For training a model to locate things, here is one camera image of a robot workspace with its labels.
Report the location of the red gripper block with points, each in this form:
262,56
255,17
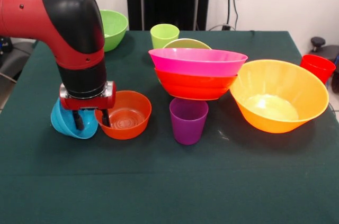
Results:
87,102

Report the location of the green bowl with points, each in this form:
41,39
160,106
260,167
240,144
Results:
185,42
114,30

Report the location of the dark green tablecloth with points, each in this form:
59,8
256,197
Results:
159,181

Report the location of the green cup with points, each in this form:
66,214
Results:
164,36

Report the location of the large pink bowl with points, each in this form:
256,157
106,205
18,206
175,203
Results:
196,62

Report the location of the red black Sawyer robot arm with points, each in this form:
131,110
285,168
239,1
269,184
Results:
66,36

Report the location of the small blue bowl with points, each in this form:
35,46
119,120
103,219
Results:
63,120

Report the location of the large orange bowl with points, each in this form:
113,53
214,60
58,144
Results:
278,97

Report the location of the small red-orange bowl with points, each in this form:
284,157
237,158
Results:
127,126

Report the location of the black equipment box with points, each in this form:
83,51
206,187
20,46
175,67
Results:
4,45

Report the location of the red cup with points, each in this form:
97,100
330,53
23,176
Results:
319,69

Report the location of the grey pedestal leg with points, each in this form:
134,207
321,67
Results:
16,57
317,41

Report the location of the large red-orange bowl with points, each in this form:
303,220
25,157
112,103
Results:
196,86

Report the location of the purple cup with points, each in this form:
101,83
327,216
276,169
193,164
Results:
188,123

